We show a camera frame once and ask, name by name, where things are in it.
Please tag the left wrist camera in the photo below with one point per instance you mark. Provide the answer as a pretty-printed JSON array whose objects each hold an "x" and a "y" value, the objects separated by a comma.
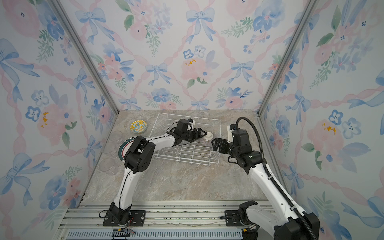
[{"x": 192, "y": 123}]

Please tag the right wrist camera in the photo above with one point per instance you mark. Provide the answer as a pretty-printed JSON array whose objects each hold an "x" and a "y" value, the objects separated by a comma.
[{"x": 230, "y": 129}]

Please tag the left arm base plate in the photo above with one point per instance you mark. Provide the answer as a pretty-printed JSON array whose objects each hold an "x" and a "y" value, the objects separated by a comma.
[{"x": 136, "y": 219}]

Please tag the yellow blue floral bowl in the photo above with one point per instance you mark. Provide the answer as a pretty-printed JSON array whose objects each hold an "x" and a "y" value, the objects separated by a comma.
[{"x": 138, "y": 126}]

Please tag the left corner aluminium post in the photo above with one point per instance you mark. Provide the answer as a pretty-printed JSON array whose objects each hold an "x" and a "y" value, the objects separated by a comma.
[{"x": 59, "y": 10}]

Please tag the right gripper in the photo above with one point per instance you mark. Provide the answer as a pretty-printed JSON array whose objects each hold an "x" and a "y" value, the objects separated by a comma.
[{"x": 219, "y": 141}]

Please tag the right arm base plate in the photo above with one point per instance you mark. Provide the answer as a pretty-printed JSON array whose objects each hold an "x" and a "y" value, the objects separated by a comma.
[{"x": 237, "y": 218}]

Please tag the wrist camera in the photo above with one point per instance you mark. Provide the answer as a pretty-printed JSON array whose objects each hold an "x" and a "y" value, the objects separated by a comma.
[
  {"x": 192, "y": 123},
  {"x": 230, "y": 129}
]

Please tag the plain white plate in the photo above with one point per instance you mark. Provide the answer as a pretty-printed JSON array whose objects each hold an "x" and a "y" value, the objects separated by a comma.
[{"x": 126, "y": 147}]

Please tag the corner aluminium post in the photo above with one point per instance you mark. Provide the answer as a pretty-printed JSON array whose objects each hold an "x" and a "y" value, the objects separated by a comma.
[
  {"x": 291, "y": 47},
  {"x": 59, "y": 10}
]

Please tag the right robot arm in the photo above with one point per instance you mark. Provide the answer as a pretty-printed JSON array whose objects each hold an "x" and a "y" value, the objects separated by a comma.
[{"x": 289, "y": 221}]

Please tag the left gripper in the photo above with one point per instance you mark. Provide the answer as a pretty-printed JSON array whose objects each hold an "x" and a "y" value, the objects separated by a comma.
[{"x": 196, "y": 136}]

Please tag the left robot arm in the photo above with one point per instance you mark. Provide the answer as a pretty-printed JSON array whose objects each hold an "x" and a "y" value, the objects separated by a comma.
[{"x": 137, "y": 159}]

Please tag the right corner aluminium post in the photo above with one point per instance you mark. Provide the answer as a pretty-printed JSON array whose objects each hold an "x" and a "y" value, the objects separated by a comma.
[{"x": 291, "y": 47}]

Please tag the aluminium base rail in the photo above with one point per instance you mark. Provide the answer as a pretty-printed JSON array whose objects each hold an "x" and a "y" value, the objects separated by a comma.
[{"x": 165, "y": 220}]

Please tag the white wire dish rack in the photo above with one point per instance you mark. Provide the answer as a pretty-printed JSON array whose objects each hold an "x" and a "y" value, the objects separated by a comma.
[{"x": 194, "y": 153}]

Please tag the striped grey bowl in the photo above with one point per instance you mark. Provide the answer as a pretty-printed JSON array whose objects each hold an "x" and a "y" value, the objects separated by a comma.
[{"x": 207, "y": 140}]

